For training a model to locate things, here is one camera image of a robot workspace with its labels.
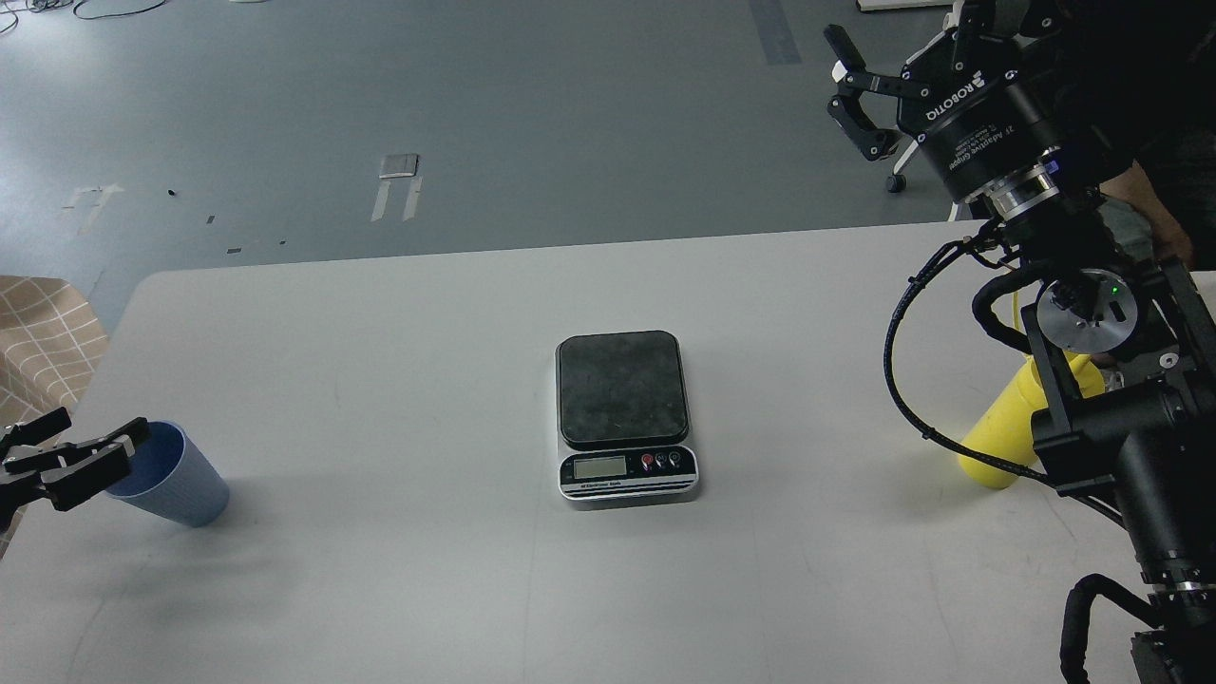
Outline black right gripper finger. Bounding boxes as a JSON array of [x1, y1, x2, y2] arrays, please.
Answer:
[[950, 1, 1060, 67], [823, 24, 938, 162]]

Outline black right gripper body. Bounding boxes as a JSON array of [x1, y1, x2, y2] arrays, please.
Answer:
[[897, 33, 1064, 200]]

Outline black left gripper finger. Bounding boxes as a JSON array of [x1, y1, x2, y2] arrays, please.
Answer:
[[1, 408, 72, 456], [1, 417, 150, 533]]

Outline blue ribbed plastic cup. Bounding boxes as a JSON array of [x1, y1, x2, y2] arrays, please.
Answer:
[[105, 421, 231, 528]]

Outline yellow squeeze seasoning bottle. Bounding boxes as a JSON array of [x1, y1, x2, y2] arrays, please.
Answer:
[[957, 351, 1107, 490]]

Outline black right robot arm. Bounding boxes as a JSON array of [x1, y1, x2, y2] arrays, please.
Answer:
[[824, 1, 1214, 683]]

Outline black digital kitchen scale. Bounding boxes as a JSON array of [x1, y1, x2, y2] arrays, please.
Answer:
[[553, 330, 702, 506]]

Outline white office chair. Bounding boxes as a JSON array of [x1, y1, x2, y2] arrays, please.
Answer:
[[884, 140, 991, 222]]

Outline beige checkered cloth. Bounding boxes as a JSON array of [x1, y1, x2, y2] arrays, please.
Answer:
[[0, 276, 111, 561]]

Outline seated person in dark clothes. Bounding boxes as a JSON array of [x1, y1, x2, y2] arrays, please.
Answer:
[[1053, 1, 1214, 270]]

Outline white side table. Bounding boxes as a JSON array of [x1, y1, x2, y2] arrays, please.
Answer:
[[1189, 270, 1216, 316]]

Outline black floor cables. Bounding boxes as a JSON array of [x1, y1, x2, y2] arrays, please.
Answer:
[[0, 0, 174, 37]]

